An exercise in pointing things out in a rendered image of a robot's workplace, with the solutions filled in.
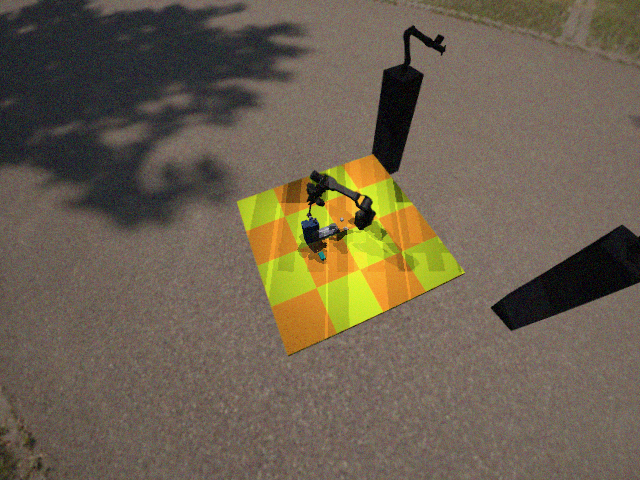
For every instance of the dark blue arbor press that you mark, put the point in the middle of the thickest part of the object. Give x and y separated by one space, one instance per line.
312 225

